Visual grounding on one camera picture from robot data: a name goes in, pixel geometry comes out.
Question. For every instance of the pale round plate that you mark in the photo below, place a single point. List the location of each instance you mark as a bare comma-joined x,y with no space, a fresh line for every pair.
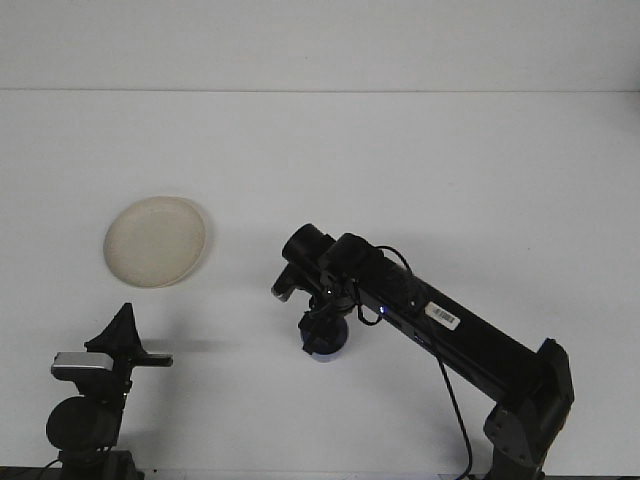
155,242

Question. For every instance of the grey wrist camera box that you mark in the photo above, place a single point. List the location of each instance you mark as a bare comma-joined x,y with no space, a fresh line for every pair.
80,362
282,294

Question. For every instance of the pale blue cup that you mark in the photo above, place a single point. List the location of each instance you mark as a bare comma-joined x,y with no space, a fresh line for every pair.
336,345

